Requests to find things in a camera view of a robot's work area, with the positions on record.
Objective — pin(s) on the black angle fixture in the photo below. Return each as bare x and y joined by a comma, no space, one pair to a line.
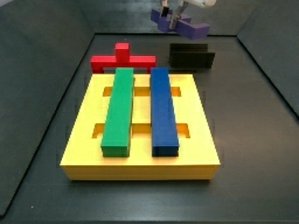
190,56

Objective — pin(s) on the red comb-shaped block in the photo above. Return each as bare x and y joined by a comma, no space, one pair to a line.
121,59

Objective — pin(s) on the blue long bar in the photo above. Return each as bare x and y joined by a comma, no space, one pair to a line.
165,132

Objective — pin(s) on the green long bar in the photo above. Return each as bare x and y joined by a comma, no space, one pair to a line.
115,140

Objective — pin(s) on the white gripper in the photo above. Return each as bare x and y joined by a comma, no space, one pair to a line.
183,4

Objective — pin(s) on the purple comb-shaped block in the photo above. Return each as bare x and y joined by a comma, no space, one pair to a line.
185,28

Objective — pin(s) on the yellow slotted board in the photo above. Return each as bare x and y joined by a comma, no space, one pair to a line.
197,162

